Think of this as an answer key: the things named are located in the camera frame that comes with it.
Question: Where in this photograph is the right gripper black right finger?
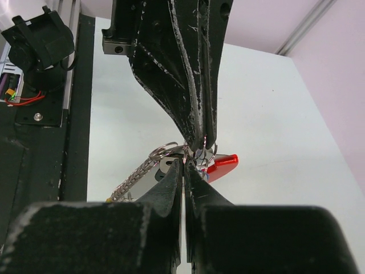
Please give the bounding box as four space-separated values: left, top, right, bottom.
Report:
184 164 237 273

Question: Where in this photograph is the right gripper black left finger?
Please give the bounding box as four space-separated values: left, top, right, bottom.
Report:
137 177 183 273

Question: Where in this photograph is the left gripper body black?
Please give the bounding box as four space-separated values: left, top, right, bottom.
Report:
102 1 174 54

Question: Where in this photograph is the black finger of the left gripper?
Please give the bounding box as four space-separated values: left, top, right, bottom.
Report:
129 1 205 151
198 1 233 148

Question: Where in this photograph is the keyring with chain and tags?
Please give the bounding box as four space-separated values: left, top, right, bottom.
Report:
106 142 239 203

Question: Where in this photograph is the left aluminium frame post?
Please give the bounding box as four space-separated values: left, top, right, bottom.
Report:
275 0 337 56

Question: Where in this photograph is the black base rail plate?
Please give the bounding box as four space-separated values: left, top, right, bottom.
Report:
1 15 96 243

